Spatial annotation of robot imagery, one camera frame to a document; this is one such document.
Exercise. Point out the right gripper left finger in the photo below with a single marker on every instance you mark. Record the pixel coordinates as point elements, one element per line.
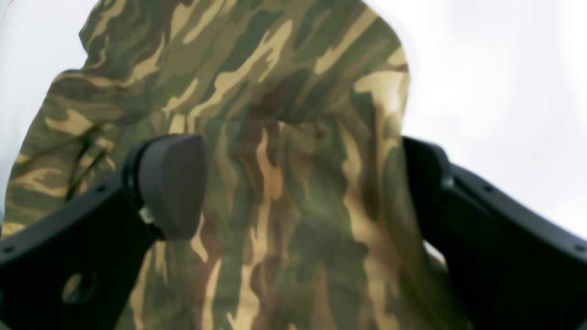
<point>75,269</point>

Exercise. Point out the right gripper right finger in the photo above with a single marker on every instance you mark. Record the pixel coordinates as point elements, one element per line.
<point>511,269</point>

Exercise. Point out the camouflage t-shirt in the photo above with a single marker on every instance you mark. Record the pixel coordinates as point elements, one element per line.
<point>308,222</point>

